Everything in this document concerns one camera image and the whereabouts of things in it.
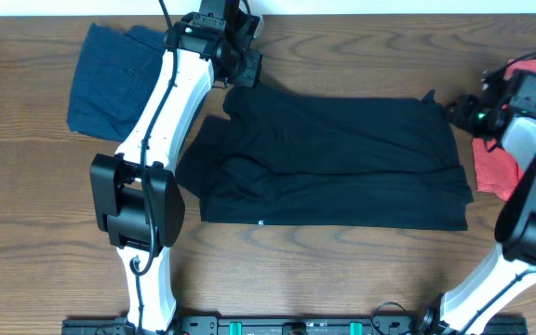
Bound black t-shirt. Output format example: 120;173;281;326
176;84;473;231

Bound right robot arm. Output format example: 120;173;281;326
415;68;536;334

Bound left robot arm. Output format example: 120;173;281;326
89;11;263;334

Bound red printed t-shirt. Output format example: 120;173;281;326
472;59;536;200

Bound folded navy blue trousers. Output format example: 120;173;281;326
67;23;165;142

